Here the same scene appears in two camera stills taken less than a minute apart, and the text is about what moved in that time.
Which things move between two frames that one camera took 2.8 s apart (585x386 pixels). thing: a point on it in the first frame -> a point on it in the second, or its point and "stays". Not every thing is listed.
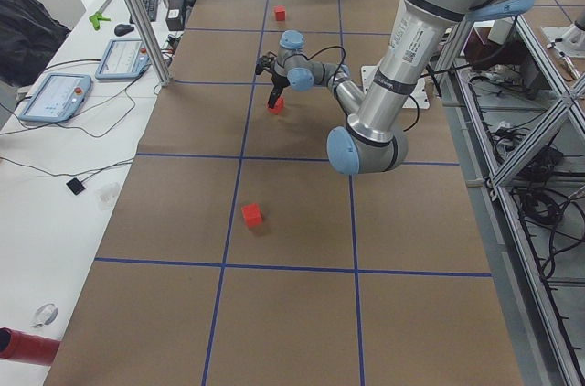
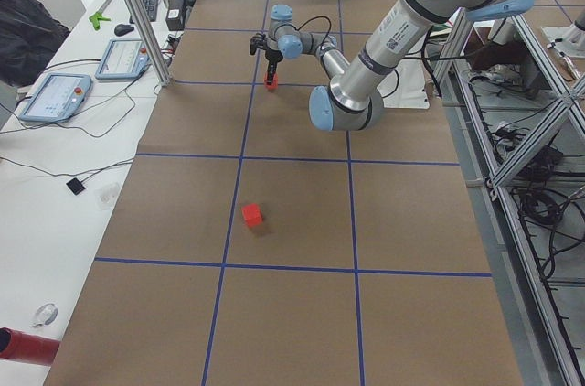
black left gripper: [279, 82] -> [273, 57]
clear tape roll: [46, 316] stays
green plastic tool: [96, 18] stays
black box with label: [176, 13] stays
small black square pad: [75, 186] stays
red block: [279, 104] -> [270, 75]
